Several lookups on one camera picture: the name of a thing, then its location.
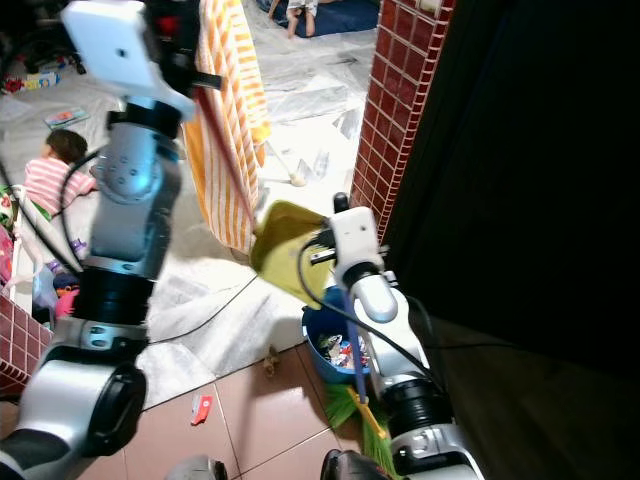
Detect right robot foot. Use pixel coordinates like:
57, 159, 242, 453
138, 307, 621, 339
321, 449, 393, 480

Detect orange striped hanging cloth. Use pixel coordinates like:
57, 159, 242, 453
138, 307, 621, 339
180, 0, 274, 254

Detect blue plastic bucket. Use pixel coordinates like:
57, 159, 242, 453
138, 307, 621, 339
301, 286, 373, 387

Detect standing person legs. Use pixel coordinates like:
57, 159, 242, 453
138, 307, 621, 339
284, 0, 347, 41

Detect dark blue floor mat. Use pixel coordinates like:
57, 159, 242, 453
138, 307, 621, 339
263, 0, 383, 37

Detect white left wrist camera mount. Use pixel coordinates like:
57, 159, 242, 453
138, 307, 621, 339
60, 0, 197, 123

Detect green broom with blue handle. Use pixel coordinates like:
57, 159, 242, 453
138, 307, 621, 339
323, 290, 399, 477

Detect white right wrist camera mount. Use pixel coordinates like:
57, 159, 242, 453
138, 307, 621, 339
325, 204, 383, 289

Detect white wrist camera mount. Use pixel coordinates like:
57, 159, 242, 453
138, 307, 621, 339
60, 0, 197, 123
325, 204, 383, 289

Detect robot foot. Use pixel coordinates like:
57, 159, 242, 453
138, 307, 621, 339
321, 449, 393, 480
164, 455, 233, 480

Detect small red floor item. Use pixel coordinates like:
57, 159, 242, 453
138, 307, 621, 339
191, 392, 215, 426

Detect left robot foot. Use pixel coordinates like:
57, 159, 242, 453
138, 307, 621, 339
164, 455, 233, 480

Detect white rack leg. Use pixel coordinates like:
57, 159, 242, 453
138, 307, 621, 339
263, 140, 307, 190

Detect wrappers rubbish pile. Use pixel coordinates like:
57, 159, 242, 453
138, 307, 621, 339
317, 334, 367, 369

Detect black cable on floor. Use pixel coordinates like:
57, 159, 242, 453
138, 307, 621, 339
148, 273, 263, 347

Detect thin book on floor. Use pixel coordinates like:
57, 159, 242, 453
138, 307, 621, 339
44, 106, 92, 130

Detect low red tiled wall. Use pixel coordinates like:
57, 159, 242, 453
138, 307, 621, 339
0, 293, 53, 398

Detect red tiled pillar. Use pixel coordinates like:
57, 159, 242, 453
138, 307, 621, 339
350, 0, 457, 239

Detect yellow dustpan with red handle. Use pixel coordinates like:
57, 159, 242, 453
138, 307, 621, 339
192, 82, 337, 307

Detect child in striped shirt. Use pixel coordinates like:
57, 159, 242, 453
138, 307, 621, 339
22, 128, 117, 217

